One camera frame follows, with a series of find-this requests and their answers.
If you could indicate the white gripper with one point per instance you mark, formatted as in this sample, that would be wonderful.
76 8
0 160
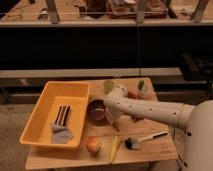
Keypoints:
112 116

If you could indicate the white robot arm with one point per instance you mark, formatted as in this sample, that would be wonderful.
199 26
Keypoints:
196 121

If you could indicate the purple bowl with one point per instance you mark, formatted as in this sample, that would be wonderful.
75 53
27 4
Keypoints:
96 111

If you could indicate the brown pretzel pile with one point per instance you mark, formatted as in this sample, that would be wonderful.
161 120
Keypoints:
136 119

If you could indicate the yellow banana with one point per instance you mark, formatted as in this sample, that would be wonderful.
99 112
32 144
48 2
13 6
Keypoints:
115 143

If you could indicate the black white dish brush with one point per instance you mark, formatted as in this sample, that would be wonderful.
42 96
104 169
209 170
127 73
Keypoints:
135 143

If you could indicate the light wooden table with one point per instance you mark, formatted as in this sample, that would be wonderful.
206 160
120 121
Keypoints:
161 149

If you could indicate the orange apple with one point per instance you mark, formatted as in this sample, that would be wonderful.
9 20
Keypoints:
93 144

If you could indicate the green cup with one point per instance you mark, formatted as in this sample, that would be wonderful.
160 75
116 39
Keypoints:
108 86

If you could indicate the bottle with green cap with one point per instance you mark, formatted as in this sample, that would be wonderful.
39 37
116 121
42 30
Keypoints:
143 90

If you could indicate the brown striped chocolate bar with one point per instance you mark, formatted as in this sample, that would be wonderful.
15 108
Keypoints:
62 115

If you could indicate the grey cloth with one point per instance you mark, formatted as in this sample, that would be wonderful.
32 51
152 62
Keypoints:
60 134

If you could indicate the yellow plastic bin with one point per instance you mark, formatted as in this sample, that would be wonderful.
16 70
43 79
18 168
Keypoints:
56 94

